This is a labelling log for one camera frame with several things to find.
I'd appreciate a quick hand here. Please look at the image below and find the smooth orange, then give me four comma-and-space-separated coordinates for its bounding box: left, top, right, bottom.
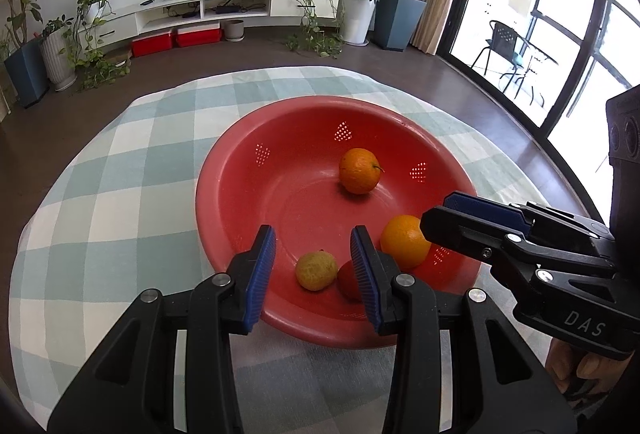
380, 215, 432, 271

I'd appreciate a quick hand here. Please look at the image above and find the red tomato with stem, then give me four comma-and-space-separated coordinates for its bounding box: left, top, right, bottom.
336, 261, 362, 303

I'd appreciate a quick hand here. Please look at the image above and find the rough orange tangerine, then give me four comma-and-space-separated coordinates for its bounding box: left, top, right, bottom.
338, 148, 384, 195

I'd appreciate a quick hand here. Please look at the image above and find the yellow-green lemon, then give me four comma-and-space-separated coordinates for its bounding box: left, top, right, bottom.
295, 250, 338, 292

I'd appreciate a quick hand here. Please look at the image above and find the person's right hand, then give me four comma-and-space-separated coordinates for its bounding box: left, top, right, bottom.
544, 339, 632, 394

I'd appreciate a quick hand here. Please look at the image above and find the black balcony chair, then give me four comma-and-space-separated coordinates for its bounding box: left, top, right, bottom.
470, 20, 555, 98

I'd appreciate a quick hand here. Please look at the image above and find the checkered green white tablecloth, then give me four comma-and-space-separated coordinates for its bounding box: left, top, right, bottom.
9, 66, 542, 433

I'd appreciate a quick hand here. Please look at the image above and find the red plastic colander bowl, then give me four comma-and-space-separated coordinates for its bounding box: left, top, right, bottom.
195, 96, 474, 350

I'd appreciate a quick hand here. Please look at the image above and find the trailing plant on cabinet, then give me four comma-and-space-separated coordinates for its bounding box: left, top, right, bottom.
285, 0, 343, 59

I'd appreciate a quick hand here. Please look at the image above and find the left blue planter plant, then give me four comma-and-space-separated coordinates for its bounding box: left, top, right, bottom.
3, 0, 47, 108

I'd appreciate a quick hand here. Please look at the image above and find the small white empty pot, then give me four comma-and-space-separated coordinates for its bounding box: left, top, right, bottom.
222, 20, 245, 42

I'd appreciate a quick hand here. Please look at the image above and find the hanging plant on cabinet left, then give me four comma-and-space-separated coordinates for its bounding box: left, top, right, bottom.
60, 0, 130, 90

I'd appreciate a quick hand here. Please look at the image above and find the red storage box left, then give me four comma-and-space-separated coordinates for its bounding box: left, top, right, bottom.
131, 30, 174, 58

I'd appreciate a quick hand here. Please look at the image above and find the red storage box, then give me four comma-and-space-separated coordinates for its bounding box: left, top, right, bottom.
175, 23, 222, 48
131, 30, 174, 58

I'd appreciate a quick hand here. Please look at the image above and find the left white pot plant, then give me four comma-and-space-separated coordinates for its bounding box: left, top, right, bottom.
40, 14, 77, 92

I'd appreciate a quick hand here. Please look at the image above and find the red storage box right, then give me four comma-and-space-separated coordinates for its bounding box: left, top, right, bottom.
175, 23, 222, 48

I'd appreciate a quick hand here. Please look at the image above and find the white TV cabinet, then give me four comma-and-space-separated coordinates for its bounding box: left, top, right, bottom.
99, 0, 336, 50

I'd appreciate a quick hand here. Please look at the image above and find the black camera box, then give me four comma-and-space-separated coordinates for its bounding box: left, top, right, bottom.
605, 86, 640, 242

